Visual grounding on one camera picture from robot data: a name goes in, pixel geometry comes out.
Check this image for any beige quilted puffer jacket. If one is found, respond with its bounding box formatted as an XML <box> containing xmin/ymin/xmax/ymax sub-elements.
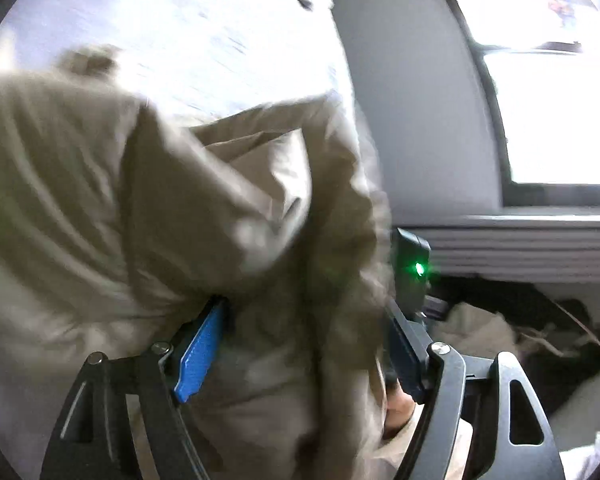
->
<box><xmin>0</xmin><ymin>54</ymin><xmax>392</xmax><ymax>479</ymax></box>

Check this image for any bright window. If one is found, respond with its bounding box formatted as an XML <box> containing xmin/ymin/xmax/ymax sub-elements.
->
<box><xmin>445</xmin><ymin>0</ymin><xmax>600</xmax><ymax>208</ymax></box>

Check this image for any lavender plush bed blanket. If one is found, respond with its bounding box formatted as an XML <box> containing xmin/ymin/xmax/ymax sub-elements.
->
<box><xmin>0</xmin><ymin>0</ymin><xmax>352</xmax><ymax>125</ymax></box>

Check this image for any person's right hand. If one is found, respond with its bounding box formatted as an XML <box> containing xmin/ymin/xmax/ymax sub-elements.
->
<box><xmin>382</xmin><ymin>382</ymin><xmax>417</xmax><ymax>440</ymax></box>

